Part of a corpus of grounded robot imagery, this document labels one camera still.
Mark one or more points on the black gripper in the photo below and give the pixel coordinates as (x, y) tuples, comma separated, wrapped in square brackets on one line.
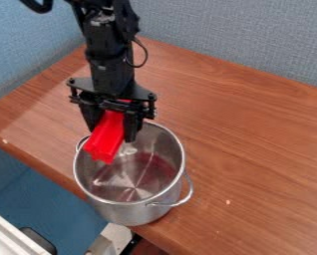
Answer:
[(110, 89)]

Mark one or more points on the red plastic block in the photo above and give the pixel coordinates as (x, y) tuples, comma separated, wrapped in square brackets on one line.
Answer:
[(106, 137)]

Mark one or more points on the metal pot with handle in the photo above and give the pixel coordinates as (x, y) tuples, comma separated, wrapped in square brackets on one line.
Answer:
[(136, 189)]

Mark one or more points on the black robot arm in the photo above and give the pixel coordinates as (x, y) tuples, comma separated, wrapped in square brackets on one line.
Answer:
[(77, 5)]

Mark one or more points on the black object under table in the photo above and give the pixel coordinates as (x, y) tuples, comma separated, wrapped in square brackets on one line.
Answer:
[(46, 244)]

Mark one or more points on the white appliance at bottom left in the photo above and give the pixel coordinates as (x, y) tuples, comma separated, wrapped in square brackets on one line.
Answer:
[(14, 242)]

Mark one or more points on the grey metal table frame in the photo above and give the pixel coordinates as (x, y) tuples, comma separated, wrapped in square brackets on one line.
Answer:
[(117, 240)]

